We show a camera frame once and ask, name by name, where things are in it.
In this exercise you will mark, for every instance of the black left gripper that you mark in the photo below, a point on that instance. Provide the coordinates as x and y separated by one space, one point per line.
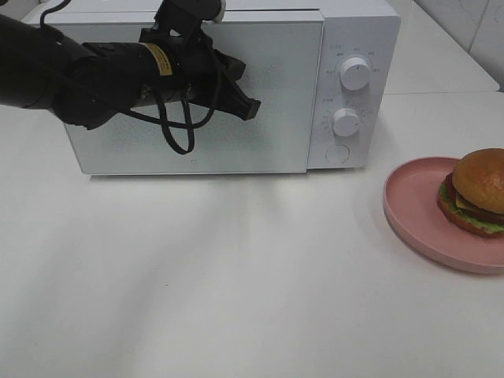
214 77

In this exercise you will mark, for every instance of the white microwave door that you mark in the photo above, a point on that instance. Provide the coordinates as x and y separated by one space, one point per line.
281 53

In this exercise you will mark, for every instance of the white microwave knob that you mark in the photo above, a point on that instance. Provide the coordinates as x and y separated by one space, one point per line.
345 122
354 73

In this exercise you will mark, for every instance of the round white door button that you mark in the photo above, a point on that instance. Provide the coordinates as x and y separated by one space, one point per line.
337 154

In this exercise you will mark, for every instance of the pink round plate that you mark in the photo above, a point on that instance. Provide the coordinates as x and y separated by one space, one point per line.
412 211

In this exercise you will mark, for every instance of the toy hamburger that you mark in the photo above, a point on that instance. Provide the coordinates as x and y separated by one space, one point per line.
471 196

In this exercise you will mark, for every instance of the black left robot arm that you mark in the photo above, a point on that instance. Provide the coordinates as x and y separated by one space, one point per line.
87 84

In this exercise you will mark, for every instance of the white microwave oven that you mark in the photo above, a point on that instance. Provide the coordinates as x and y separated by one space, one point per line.
367 29

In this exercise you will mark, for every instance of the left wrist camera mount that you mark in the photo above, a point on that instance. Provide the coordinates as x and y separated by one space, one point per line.
183 17

